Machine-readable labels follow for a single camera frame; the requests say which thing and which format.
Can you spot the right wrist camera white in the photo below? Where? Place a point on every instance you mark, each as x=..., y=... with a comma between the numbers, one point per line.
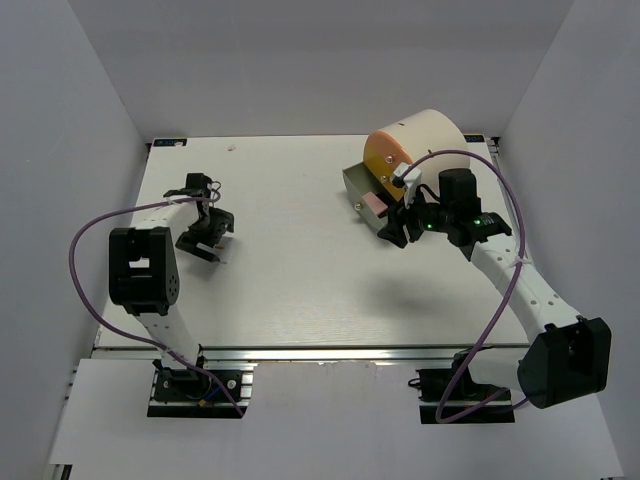
x=408, y=178

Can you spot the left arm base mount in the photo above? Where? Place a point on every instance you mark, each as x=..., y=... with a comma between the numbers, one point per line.
x=185, y=394

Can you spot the pink square makeup sponge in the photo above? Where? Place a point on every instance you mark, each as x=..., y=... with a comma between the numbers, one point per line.
x=376, y=205

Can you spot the round cream drawer organizer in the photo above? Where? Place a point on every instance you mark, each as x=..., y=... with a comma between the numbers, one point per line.
x=433, y=141

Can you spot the aluminium table front rail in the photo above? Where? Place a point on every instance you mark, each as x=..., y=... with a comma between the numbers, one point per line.
x=303, y=354

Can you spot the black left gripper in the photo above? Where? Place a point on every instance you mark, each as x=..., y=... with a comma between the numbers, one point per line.
x=222, y=221

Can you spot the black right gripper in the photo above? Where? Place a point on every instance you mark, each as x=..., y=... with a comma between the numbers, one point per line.
x=397, y=217

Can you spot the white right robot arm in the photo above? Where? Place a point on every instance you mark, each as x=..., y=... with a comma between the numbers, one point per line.
x=568, y=354

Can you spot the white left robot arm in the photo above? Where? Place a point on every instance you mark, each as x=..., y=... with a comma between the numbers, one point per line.
x=143, y=269

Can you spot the orange top drawer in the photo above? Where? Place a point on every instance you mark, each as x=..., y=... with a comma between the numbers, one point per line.
x=380, y=138

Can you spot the green bottom drawer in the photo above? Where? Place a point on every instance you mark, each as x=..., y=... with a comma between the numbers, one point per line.
x=358, y=181

